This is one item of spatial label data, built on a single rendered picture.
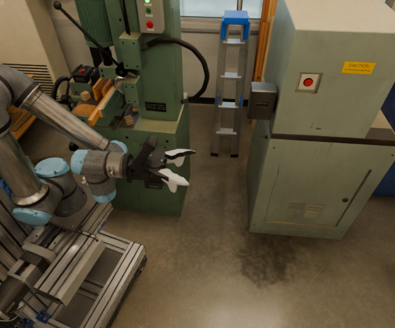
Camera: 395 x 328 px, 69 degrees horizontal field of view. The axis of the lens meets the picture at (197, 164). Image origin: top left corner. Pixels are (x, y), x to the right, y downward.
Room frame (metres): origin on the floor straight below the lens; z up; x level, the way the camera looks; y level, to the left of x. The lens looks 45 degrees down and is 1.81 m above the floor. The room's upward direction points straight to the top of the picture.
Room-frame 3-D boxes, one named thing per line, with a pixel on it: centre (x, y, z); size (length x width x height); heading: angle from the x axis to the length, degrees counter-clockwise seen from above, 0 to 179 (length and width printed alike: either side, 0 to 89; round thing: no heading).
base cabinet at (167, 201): (1.52, 0.38, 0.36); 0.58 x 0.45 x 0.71; 82
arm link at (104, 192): (0.62, 0.30, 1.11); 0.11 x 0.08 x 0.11; 174
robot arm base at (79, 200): (0.76, 0.55, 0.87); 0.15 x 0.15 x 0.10
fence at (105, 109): (1.56, 0.45, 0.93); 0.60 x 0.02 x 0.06; 172
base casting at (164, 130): (1.51, 0.37, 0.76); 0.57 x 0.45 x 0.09; 82
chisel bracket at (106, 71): (1.53, 0.48, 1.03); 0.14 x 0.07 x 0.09; 82
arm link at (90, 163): (0.60, 0.31, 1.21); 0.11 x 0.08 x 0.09; 84
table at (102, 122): (1.58, 0.60, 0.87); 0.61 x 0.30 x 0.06; 172
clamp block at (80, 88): (1.60, 0.68, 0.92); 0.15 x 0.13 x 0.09; 172
